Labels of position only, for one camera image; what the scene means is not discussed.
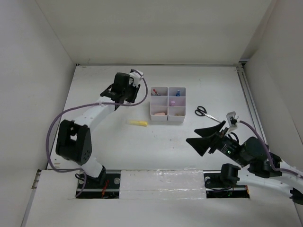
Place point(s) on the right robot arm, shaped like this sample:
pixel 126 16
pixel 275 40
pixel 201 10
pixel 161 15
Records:
pixel 253 153

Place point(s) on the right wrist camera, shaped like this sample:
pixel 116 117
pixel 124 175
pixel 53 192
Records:
pixel 232 119

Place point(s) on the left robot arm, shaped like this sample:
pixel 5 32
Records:
pixel 74 142

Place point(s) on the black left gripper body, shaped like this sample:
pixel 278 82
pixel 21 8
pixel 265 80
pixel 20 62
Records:
pixel 130 92

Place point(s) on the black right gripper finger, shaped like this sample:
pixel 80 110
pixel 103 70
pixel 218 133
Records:
pixel 202 145
pixel 209 131

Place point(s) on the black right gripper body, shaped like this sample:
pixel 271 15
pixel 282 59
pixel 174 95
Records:
pixel 227 147

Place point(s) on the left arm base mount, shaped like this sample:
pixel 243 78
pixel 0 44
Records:
pixel 108 190

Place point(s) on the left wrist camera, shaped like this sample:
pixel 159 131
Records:
pixel 137 77

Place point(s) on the yellow highlighter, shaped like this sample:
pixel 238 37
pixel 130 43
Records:
pixel 137 123

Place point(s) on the black-handled scissors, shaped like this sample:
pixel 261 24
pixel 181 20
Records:
pixel 201 111

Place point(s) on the aluminium rail right side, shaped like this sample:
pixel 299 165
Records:
pixel 249 99

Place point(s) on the white six-compartment organizer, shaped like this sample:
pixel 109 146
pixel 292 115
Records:
pixel 162 104

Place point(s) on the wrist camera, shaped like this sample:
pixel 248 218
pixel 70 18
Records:
pixel 232 119
pixel 137 77

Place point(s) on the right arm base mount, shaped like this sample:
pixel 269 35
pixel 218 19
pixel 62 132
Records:
pixel 217 189

